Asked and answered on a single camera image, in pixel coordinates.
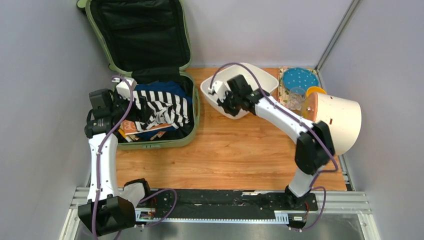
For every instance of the cream cylindrical container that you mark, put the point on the cream cylindrical container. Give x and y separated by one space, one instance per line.
343 117

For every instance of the green hard-shell suitcase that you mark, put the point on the green hard-shell suitcase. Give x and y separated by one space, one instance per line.
148 40

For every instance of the orange bunny print cloth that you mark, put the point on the orange bunny print cloth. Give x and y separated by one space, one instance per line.
132 128

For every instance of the clear drinking glass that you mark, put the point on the clear drinking glass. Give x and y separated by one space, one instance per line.
296 98

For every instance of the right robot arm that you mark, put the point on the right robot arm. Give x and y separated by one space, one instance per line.
314 146

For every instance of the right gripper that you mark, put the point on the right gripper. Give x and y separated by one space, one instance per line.
233 112

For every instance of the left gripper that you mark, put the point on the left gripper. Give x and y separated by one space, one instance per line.
142 115

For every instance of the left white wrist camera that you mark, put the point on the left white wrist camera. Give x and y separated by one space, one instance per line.
122 88

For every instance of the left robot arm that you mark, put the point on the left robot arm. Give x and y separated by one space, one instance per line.
107 209

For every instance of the dark blue garment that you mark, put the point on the dark blue garment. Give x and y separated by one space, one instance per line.
165 87

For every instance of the yellow bowl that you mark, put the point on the yellow bowl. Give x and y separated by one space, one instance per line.
315 89

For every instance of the white plastic tub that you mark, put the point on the white plastic tub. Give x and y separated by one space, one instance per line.
267 81

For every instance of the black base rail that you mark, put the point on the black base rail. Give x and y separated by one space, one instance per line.
207 204

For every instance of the black white striped shirt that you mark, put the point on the black white striped shirt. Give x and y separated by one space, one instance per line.
167 108

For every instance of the transparent orange disc lid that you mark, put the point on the transparent orange disc lid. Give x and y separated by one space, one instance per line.
308 108

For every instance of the floral placemat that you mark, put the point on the floral placemat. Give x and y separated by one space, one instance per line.
282 92

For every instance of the blue dotted plate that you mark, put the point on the blue dotted plate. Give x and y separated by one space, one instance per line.
299 77

